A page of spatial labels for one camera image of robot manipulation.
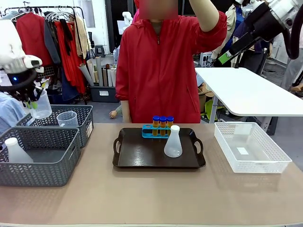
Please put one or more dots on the dark grey hanging garment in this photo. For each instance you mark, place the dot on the dark grey hanging garment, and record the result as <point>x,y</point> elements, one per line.
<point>52,45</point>

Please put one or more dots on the mannequin with beige coat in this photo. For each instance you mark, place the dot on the mannequin with beige coat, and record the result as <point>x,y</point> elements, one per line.
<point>230,21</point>

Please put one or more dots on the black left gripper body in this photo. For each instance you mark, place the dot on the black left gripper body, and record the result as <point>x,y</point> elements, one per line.
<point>24,91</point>

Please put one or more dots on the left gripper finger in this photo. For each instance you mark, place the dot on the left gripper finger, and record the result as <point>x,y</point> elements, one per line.
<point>28,104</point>
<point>34,105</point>

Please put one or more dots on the white background table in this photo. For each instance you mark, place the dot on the white background table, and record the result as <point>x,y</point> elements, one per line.
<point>246,92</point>

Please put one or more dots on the mannequin with navy garment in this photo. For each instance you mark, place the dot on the mannequin with navy garment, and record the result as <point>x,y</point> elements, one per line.
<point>253,56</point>

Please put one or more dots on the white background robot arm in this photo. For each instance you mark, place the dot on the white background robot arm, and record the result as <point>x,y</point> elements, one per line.
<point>127,17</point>

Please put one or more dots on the black step stool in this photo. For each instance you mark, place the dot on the black step stool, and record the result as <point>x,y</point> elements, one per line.
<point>100,50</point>

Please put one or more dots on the light blue cloth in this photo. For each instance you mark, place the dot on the light blue cloth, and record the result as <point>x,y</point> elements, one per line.
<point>9,113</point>

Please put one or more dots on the person's left forearm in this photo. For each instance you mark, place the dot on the person's left forearm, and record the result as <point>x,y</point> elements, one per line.
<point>206,16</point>

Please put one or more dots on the red hanging jacket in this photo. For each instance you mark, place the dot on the red hanging jacket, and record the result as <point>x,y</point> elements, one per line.
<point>33,37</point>

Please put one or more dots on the slanted grey paper roll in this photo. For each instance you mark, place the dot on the slanted grey paper roll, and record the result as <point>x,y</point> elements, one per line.
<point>86,74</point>

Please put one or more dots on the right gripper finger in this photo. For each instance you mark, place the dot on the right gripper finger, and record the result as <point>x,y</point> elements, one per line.
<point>241,43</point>
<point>251,45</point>

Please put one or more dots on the cardboard box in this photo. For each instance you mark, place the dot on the cardboard box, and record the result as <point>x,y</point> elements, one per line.
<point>202,99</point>

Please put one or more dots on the long red hanging dress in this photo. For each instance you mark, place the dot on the long red hanging dress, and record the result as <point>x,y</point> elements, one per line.
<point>71,71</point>

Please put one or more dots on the white paper roll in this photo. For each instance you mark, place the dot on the white paper roll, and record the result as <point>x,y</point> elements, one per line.
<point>113,78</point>

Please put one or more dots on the bystander in grey trousers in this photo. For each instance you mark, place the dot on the bystander in grey trousers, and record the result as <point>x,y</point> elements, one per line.
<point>291,71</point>

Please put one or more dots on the white perforated plastic basket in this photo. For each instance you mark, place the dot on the white perforated plastic basket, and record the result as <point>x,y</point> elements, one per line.
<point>260,163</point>

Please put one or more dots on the clear plastic measuring beaker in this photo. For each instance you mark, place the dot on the clear plastic measuring beaker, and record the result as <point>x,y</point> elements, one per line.
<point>43,106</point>
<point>67,119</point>

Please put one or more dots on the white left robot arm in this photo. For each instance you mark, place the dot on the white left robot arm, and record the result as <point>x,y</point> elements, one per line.
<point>11,47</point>

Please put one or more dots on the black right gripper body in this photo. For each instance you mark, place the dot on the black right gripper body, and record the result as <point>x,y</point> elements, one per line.
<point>265,21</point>

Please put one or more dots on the orange tube with blue cap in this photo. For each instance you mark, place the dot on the orange tube with blue cap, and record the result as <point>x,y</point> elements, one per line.
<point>155,124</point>
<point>170,121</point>
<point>163,124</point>

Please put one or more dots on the grey storage bin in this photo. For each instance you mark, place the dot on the grey storage bin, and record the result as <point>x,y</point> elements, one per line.
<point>104,93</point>

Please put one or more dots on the blue test tube rack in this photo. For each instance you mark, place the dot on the blue test tube rack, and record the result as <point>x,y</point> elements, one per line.
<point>148,134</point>

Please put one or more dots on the grey woven plastic basket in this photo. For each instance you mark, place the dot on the grey woven plastic basket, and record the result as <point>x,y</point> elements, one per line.
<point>85,118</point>
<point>35,173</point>

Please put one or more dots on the dark brown serving tray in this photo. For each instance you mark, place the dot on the dark brown serving tray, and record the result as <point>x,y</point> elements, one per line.
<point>142,153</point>

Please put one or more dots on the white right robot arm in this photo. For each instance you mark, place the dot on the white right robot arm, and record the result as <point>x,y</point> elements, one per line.
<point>286,9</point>

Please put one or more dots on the blue denim garment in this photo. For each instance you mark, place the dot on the blue denim garment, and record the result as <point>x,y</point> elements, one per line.
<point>69,87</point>

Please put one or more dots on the brown paper roll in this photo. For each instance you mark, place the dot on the brown paper roll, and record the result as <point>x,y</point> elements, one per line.
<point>105,76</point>

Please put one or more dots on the beige hanging garment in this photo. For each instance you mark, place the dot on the beige hanging garment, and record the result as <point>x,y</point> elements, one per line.
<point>81,35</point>

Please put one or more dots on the black metal clothes rack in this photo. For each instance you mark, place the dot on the black metal clothes rack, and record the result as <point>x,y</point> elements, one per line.
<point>80,10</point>

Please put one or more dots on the person's right forearm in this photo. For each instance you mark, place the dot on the person's right forearm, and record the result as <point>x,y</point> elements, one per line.
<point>125,112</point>

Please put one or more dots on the white plastic conical flask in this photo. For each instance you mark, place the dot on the white plastic conical flask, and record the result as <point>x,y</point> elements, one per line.
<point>15,153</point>
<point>173,146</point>

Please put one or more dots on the tall grey paper roll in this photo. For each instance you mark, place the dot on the tall grey paper roll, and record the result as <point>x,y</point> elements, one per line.
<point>99,71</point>

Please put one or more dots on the person in red jacket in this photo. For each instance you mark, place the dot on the person in red jacket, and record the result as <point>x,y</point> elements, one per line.
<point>161,75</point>

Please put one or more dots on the lime green plastic object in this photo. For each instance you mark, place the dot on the lime green plastic object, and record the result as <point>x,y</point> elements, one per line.
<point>210,107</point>

